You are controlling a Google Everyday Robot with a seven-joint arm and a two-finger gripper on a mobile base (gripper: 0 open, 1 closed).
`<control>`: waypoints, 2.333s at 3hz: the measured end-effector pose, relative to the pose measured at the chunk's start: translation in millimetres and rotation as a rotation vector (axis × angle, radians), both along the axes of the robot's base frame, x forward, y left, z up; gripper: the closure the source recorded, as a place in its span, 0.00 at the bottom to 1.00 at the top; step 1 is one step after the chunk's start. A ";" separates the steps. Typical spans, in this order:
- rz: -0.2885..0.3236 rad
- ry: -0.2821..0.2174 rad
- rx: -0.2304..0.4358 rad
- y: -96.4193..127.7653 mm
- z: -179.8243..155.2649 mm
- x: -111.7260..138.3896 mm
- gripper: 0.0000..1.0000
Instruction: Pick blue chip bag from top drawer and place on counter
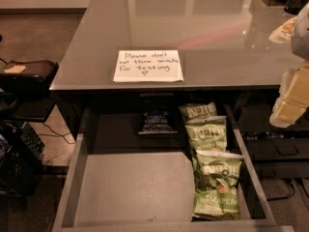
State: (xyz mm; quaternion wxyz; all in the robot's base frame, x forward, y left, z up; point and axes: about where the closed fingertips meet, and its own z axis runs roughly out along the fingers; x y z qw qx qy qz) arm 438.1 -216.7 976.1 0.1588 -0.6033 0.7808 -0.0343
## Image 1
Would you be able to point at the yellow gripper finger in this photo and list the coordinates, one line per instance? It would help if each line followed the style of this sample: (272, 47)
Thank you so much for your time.
(293, 98)

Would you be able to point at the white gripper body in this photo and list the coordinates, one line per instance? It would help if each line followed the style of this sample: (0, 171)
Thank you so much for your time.
(301, 33)

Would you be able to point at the dark blue chip bag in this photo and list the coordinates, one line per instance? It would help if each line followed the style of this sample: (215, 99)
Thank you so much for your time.
(157, 116)

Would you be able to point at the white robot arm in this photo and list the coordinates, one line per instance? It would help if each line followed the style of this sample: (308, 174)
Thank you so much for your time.
(300, 36)

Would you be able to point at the green chip bag rear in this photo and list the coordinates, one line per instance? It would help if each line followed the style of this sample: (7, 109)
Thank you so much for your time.
(198, 110)

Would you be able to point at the green chip bag middle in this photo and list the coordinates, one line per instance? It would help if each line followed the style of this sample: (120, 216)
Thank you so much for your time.
(207, 134)

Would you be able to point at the green jalapeno chip bag front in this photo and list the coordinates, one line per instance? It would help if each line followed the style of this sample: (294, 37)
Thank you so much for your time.
(216, 177)

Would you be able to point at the open grey top drawer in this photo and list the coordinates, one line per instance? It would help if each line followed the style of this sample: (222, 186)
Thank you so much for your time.
(121, 182)

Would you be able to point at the white handwritten paper note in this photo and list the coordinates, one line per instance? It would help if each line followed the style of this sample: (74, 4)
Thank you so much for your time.
(148, 66)

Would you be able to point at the black crate on floor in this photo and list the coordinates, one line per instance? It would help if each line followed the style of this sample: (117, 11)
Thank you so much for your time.
(32, 140)

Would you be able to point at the black office chair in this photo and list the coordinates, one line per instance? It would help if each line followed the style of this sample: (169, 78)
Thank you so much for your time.
(25, 96)

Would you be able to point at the yellow sticky note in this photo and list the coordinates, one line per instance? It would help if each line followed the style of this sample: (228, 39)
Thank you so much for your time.
(15, 69)

